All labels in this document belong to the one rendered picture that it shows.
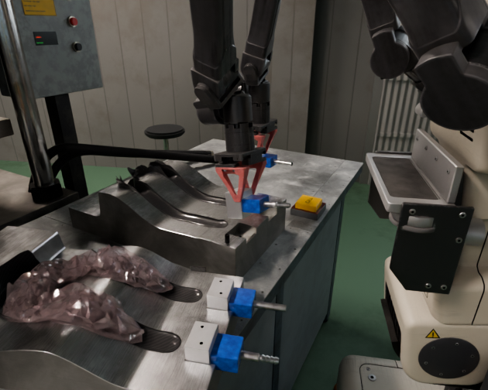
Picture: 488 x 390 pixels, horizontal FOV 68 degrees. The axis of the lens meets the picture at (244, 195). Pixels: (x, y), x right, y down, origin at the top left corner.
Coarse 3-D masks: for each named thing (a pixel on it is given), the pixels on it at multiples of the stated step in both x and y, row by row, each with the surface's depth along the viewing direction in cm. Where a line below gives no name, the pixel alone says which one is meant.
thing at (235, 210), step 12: (228, 192) 74; (252, 192) 76; (228, 204) 74; (240, 204) 73; (252, 204) 72; (264, 204) 72; (276, 204) 71; (288, 204) 70; (228, 216) 75; (240, 216) 73
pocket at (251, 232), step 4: (236, 224) 80; (240, 224) 81; (244, 224) 81; (232, 228) 79; (236, 228) 81; (240, 228) 81; (244, 228) 81; (248, 228) 80; (252, 228) 80; (228, 232) 77; (232, 232) 79; (236, 232) 81; (240, 232) 82; (244, 232) 81; (248, 232) 81; (252, 232) 80; (240, 236) 81; (244, 236) 81; (248, 236) 81; (252, 236) 78; (248, 240) 77
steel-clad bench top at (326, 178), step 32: (288, 160) 145; (320, 160) 145; (96, 192) 117; (288, 192) 117; (320, 192) 117; (32, 224) 98; (64, 224) 98; (288, 224) 98; (288, 256) 85; (256, 288) 74
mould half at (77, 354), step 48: (0, 240) 71; (48, 240) 71; (96, 288) 60; (0, 336) 53; (48, 336) 51; (96, 336) 52; (0, 384) 53; (48, 384) 51; (96, 384) 49; (144, 384) 48; (192, 384) 48
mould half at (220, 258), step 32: (128, 192) 86; (160, 192) 90; (224, 192) 97; (256, 192) 96; (96, 224) 91; (128, 224) 85; (160, 224) 81; (192, 224) 81; (256, 224) 80; (192, 256) 78; (224, 256) 74; (256, 256) 82
